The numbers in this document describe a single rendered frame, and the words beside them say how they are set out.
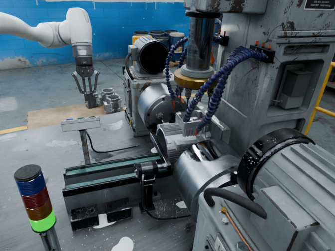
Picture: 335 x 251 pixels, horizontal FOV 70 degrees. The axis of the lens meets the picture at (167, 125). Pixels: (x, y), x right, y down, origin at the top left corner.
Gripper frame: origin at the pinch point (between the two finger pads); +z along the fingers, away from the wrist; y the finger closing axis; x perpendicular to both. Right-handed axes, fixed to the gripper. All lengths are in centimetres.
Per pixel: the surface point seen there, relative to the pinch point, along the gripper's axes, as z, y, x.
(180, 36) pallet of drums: -115, 218, 419
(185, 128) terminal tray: 14.1, 36.4, -30.0
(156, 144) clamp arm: 20.7, 25.3, -22.9
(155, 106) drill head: 5.5, 31.0, -5.7
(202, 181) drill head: 25, 29, -60
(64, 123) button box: 9.1, -12.1, -3.4
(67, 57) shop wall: -91, -38, 511
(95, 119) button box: 8.8, 1.8, -3.4
